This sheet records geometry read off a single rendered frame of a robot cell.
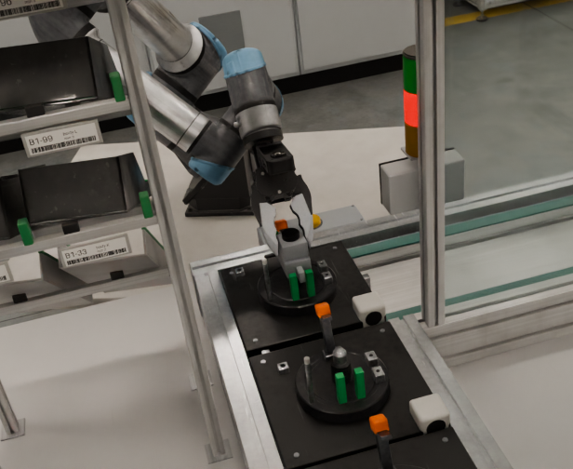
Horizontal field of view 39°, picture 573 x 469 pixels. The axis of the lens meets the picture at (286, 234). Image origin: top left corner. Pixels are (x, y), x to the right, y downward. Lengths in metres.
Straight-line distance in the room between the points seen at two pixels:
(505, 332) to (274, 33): 3.20
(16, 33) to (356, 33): 1.77
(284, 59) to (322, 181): 2.57
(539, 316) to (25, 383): 0.92
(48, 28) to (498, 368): 0.98
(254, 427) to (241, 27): 3.33
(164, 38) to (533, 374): 0.97
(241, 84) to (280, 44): 3.04
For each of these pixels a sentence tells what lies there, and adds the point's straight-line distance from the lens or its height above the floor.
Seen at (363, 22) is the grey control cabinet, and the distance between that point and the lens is 4.56.
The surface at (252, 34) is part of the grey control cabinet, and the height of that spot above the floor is 0.38.
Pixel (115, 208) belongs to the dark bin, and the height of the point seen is 1.31.
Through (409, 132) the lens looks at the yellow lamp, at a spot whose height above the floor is 1.30.
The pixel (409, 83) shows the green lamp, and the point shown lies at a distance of 1.15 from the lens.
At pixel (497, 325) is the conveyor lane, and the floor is 0.93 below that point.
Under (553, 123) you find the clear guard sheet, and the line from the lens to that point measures 1.26.
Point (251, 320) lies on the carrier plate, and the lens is 1.37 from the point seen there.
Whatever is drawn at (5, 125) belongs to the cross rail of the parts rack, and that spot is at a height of 1.47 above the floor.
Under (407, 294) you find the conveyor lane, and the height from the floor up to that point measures 0.92.
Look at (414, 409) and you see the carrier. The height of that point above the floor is 0.99.
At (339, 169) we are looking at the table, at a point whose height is 0.86.
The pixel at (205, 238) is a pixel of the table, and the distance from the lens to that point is 1.81.
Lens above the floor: 1.83
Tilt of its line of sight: 33 degrees down
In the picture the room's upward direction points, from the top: 8 degrees counter-clockwise
